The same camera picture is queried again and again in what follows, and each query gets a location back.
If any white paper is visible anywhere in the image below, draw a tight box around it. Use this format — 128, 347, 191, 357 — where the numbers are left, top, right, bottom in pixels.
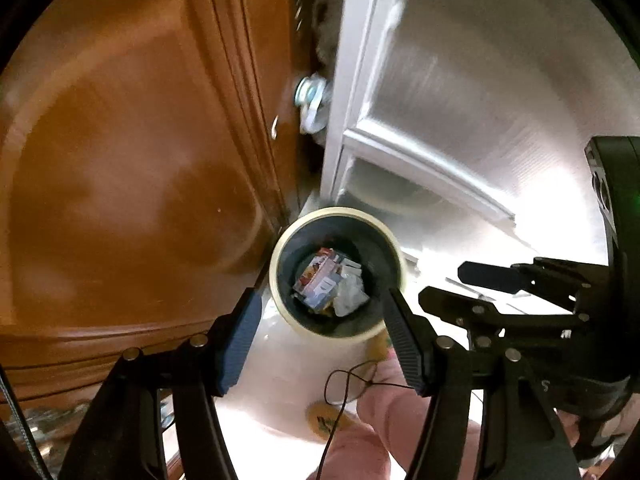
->
332, 260, 372, 317

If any brown wooden door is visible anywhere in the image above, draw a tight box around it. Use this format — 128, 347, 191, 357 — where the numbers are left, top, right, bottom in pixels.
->
0, 0, 321, 411

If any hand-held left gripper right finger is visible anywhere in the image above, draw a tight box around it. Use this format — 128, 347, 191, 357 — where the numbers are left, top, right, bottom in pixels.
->
382, 285, 581, 480

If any white cabinet with ribbed panels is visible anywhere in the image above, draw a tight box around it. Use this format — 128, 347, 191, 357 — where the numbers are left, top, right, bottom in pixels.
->
300, 0, 640, 311

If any round trash bin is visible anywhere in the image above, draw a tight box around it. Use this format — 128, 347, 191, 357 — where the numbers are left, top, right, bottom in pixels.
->
269, 206, 407, 343

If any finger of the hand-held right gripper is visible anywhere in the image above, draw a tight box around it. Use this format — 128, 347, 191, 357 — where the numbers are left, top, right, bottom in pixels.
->
458, 257, 611, 307
419, 286, 591, 352

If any thin black cord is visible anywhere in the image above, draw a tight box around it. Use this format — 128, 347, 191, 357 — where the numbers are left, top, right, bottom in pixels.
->
322, 362, 416, 480

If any metal cabinet knob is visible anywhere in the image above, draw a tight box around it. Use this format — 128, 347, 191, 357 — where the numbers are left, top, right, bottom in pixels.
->
294, 74, 331, 133

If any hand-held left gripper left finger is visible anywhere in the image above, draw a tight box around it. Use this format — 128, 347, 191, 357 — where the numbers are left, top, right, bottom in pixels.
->
57, 287, 263, 480

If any white patterned packet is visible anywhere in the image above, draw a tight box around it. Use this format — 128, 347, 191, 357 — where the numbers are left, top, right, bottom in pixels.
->
293, 247, 346, 309

